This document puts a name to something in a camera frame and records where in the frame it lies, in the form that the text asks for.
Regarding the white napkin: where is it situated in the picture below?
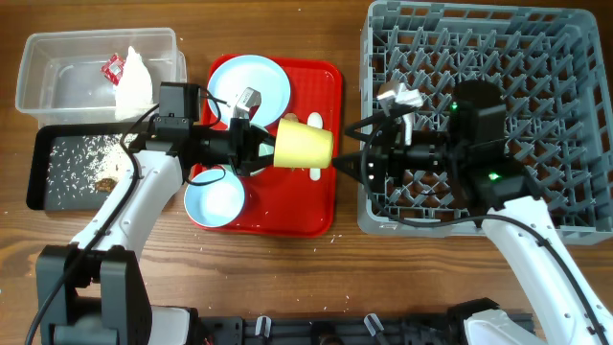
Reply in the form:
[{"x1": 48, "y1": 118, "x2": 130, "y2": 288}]
[{"x1": 114, "y1": 46, "x2": 154, "y2": 122}]

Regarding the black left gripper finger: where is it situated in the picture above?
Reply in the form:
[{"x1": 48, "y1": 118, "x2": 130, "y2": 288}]
[
  {"x1": 243, "y1": 154, "x2": 274, "y2": 176},
  {"x1": 250, "y1": 124, "x2": 276, "y2": 147}
]

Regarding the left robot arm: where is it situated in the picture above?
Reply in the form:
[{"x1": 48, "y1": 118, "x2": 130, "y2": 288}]
[{"x1": 26, "y1": 116, "x2": 276, "y2": 344}]

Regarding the black waste tray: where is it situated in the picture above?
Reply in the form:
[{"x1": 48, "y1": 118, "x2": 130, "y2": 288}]
[{"x1": 26, "y1": 123, "x2": 147, "y2": 212}]

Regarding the grey dishwasher rack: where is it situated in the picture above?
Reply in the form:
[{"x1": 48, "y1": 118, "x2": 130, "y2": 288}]
[{"x1": 360, "y1": 1, "x2": 612, "y2": 245}]

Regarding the clear plastic bin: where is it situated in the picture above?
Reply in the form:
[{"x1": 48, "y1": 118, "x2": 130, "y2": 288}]
[{"x1": 15, "y1": 28, "x2": 188, "y2": 127}]

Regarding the light blue rice bowl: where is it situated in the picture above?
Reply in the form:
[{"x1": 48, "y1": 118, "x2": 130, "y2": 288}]
[{"x1": 184, "y1": 168, "x2": 245, "y2": 228}]

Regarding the red sauce packet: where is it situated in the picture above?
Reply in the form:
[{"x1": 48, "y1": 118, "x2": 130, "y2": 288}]
[{"x1": 101, "y1": 54, "x2": 125, "y2": 85}]

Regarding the white plastic spoon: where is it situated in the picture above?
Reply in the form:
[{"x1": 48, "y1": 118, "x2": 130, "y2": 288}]
[{"x1": 306, "y1": 112, "x2": 323, "y2": 181}]

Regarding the light blue plate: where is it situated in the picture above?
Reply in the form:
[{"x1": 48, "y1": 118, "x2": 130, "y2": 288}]
[{"x1": 202, "y1": 55, "x2": 291, "y2": 127}]

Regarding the green bowl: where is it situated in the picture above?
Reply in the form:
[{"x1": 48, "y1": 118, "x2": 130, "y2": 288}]
[{"x1": 223, "y1": 127, "x2": 274, "y2": 176}]

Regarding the white rice pile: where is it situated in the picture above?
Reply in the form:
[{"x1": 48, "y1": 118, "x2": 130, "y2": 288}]
[{"x1": 45, "y1": 134, "x2": 132, "y2": 210}]

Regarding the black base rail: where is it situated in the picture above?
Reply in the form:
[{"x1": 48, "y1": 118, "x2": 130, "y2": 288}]
[{"x1": 201, "y1": 313, "x2": 467, "y2": 345}]

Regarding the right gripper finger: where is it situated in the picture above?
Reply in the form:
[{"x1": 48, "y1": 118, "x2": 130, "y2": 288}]
[
  {"x1": 331, "y1": 153, "x2": 378, "y2": 187},
  {"x1": 344, "y1": 107, "x2": 416, "y2": 142}
]

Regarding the yellow plastic cup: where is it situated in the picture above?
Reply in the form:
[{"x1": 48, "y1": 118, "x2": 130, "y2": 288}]
[{"x1": 273, "y1": 119, "x2": 334, "y2": 169}]

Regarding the red serving tray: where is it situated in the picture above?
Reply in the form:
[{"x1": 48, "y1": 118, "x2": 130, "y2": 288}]
[{"x1": 198, "y1": 55, "x2": 343, "y2": 238}]

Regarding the brown food chunk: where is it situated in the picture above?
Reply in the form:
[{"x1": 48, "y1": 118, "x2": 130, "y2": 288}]
[{"x1": 95, "y1": 177, "x2": 118, "y2": 193}]

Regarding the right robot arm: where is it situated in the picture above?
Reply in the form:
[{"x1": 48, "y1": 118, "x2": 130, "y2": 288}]
[{"x1": 245, "y1": 80, "x2": 612, "y2": 344}]

